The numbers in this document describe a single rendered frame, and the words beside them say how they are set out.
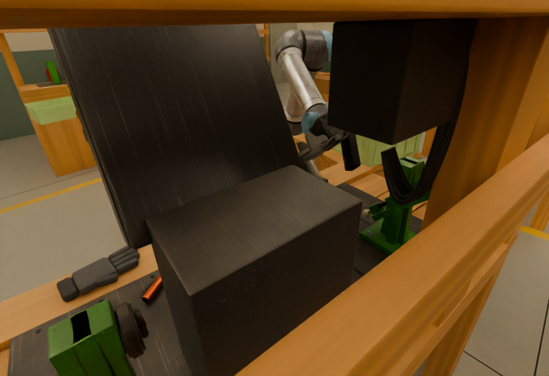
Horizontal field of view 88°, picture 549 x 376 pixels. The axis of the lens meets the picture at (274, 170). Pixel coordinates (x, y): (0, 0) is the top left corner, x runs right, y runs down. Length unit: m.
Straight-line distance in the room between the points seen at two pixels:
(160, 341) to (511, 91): 0.79
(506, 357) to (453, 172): 1.53
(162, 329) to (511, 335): 1.82
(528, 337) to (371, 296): 1.92
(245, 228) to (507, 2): 0.35
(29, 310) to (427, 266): 0.88
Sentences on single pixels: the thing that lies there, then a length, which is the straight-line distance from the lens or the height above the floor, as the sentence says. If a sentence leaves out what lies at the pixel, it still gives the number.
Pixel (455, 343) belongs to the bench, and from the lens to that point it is 1.50.
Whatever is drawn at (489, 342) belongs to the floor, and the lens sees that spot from 2.06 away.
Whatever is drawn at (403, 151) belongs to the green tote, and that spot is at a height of 0.83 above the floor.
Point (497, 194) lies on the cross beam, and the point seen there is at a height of 1.27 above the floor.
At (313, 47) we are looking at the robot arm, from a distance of 1.15.
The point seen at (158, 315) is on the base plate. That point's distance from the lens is 0.79.
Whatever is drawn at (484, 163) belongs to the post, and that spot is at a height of 1.29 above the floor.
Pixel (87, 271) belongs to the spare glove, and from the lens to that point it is 0.95.
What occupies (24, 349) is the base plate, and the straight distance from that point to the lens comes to 0.89.
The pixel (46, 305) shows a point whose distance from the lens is 0.95.
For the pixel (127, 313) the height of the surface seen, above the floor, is 1.16.
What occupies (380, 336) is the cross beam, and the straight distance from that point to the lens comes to 0.28.
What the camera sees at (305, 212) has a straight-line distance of 0.44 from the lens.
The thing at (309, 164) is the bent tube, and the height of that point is 1.19.
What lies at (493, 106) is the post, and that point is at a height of 1.38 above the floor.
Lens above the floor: 1.50
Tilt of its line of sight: 27 degrees down
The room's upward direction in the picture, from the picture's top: 2 degrees counter-clockwise
